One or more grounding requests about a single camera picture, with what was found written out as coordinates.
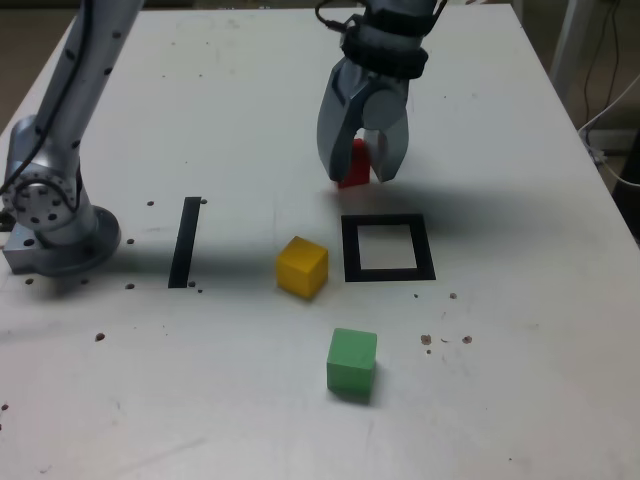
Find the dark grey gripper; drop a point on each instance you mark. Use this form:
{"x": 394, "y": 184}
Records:
{"x": 385, "y": 78}

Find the red cube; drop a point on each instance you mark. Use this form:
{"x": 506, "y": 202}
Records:
{"x": 357, "y": 170}

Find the yellow cube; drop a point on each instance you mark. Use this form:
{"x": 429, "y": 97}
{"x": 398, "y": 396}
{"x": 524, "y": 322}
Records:
{"x": 300, "y": 270}

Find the green cube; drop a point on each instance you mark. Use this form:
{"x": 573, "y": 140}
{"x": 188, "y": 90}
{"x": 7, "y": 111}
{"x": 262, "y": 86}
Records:
{"x": 350, "y": 360}

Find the black tape square outline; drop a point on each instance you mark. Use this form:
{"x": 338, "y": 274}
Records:
{"x": 351, "y": 250}

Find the black tape strip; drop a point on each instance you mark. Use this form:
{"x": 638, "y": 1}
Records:
{"x": 184, "y": 245}

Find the white metal post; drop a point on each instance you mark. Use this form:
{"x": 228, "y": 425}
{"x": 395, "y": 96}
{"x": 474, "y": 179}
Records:
{"x": 570, "y": 35}

